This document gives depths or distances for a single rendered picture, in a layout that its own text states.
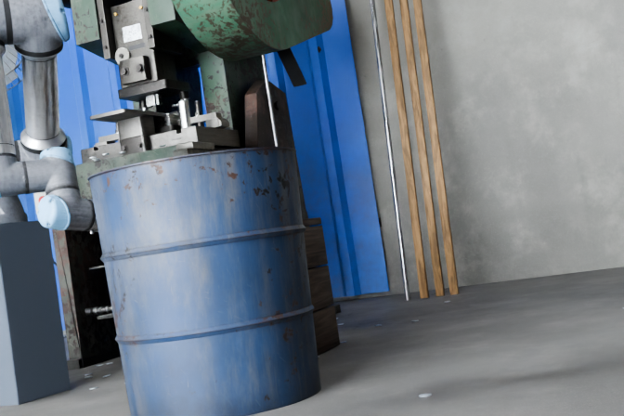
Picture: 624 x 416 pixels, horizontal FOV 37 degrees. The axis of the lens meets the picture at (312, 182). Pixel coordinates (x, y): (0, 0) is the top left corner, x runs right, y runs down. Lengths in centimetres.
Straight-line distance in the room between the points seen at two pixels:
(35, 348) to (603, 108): 243
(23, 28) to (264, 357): 102
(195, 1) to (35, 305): 101
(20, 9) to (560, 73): 235
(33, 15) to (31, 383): 91
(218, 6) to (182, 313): 135
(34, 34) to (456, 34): 219
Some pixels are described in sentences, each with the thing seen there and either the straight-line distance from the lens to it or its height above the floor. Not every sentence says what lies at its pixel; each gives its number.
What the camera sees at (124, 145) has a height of 68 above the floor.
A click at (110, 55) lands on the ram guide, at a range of 323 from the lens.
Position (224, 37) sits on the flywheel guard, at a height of 95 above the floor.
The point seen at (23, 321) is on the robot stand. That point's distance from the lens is 249.
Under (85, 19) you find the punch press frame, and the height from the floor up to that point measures 114.
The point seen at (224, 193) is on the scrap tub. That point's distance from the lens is 171.
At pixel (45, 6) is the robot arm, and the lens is 232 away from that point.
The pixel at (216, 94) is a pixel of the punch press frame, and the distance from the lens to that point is 334.
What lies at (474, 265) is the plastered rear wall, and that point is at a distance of 402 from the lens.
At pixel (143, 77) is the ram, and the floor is 90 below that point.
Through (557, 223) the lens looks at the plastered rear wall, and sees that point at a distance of 395.
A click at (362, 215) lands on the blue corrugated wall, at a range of 411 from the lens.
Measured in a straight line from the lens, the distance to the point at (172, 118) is 318.
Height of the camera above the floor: 30
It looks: 3 degrees up
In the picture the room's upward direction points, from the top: 9 degrees counter-clockwise
